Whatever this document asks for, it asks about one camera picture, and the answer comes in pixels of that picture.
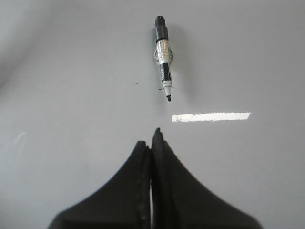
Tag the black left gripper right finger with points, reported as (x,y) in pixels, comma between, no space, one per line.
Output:
(180,201)

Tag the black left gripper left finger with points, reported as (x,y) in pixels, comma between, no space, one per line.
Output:
(122,203)

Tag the black taped whiteboard marker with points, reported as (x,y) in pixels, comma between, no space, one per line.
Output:
(163,55)

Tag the white whiteboard with aluminium frame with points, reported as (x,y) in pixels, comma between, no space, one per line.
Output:
(79,86)

